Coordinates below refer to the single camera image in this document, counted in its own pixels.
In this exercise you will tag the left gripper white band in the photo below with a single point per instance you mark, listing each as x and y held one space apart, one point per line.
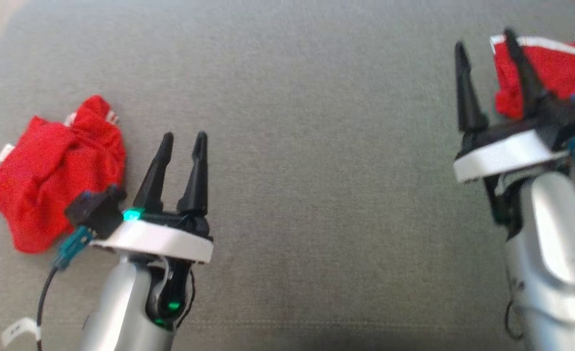
161 241

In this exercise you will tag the red jersey with white trim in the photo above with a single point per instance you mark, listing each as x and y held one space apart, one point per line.
565 73

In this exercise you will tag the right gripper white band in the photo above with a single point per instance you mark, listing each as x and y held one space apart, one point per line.
502 153

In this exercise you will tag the plain red garment white tag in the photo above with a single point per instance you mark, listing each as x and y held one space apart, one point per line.
39 185

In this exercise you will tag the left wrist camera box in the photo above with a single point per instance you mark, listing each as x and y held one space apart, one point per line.
95 209

